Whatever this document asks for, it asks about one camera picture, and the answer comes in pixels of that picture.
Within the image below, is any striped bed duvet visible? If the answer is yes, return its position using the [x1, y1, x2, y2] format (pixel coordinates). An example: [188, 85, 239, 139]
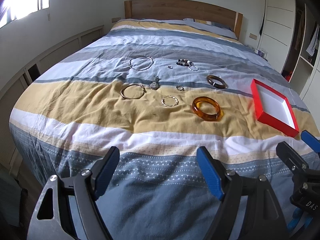
[9, 19, 319, 239]

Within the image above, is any silver metal clasp charm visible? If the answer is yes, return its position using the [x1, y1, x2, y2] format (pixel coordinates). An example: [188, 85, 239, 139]
[150, 76, 160, 90]

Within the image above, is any hanging striped shirt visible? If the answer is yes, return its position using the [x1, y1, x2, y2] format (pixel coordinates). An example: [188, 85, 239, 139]
[306, 24, 319, 57]

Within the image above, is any dark tortoiseshell bangle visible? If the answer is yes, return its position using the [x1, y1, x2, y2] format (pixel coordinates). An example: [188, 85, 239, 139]
[206, 75, 227, 89]

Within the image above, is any red jewelry box tray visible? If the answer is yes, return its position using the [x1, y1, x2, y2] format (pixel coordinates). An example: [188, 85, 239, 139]
[251, 79, 299, 138]

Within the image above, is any blue striped pillow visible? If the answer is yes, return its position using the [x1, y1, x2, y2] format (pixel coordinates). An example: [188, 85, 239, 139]
[183, 18, 231, 30]

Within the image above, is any white wardrobe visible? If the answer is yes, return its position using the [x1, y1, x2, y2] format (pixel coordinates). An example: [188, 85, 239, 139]
[257, 0, 320, 106]

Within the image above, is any amber resin bangle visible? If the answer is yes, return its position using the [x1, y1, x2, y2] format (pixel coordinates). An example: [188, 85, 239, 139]
[192, 96, 223, 121]

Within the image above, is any silver chain necklace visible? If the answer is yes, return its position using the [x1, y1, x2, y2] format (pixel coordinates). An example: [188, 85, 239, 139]
[128, 55, 154, 72]

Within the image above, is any wooden headboard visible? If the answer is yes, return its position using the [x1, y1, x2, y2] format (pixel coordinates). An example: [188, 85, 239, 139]
[124, 0, 243, 38]

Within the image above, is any low white wall cabinet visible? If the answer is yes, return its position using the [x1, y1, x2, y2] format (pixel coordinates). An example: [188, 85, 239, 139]
[1, 25, 104, 178]

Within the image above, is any silver twisted bracelet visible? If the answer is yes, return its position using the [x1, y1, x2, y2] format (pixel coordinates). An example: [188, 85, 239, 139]
[161, 95, 180, 107]

